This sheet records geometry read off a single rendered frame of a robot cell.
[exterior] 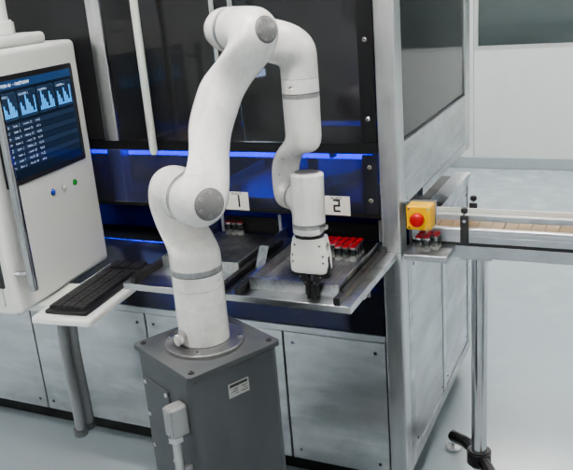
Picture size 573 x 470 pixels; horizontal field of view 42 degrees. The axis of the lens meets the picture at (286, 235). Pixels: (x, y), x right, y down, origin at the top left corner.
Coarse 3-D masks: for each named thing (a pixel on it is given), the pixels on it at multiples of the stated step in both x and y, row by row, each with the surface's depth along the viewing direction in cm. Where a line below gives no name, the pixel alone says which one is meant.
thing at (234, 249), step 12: (216, 228) 254; (228, 240) 247; (240, 240) 246; (252, 240) 245; (264, 240) 244; (276, 240) 238; (228, 252) 235; (240, 252) 235; (252, 252) 224; (168, 264) 226; (228, 264) 217; (240, 264) 217
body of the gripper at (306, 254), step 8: (296, 240) 191; (304, 240) 190; (312, 240) 189; (320, 240) 188; (296, 248) 192; (304, 248) 190; (312, 248) 190; (320, 248) 189; (328, 248) 191; (296, 256) 192; (304, 256) 191; (312, 256) 190; (320, 256) 190; (328, 256) 193; (296, 264) 193; (304, 264) 192; (312, 264) 191; (320, 264) 190; (328, 264) 195; (304, 272) 193; (312, 272) 192; (320, 272) 191
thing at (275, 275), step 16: (288, 256) 227; (368, 256) 215; (256, 272) 208; (272, 272) 215; (288, 272) 214; (336, 272) 212; (352, 272) 203; (256, 288) 205; (272, 288) 203; (288, 288) 201; (304, 288) 199; (320, 288) 197; (336, 288) 195
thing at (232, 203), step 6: (234, 192) 239; (240, 192) 238; (246, 192) 237; (234, 198) 240; (240, 198) 239; (246, 198) 238; (228, 204) 242; (234, 204) 241; (240, 204) 240; (246, 204) 239; (246, 210) 240
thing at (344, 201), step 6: (330, 198) 226; (336, 198) 225; (342, 198) 224; (348, 198) 224; (330, 204) 227; (336, 204) 226; (342, 204) 225; (348, 204) 224; (330, 210) 227; (342, 210) 226; (348, 210) 225
